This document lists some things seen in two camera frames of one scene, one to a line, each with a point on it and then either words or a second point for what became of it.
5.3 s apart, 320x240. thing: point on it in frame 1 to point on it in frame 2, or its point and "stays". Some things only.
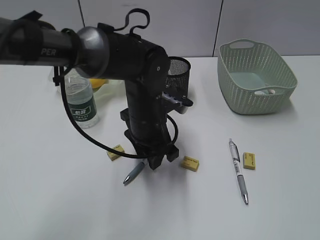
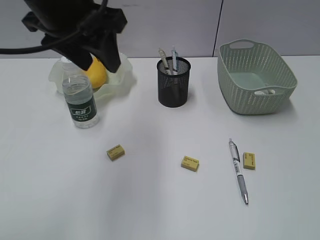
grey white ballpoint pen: x=236 y=159 stays
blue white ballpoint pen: x=135 y=172 to x=174 y=56
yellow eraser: x=113 y=156 stays
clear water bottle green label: x=82 y=99 stays
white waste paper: x=266 y=92 stays
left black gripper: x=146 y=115 to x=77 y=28
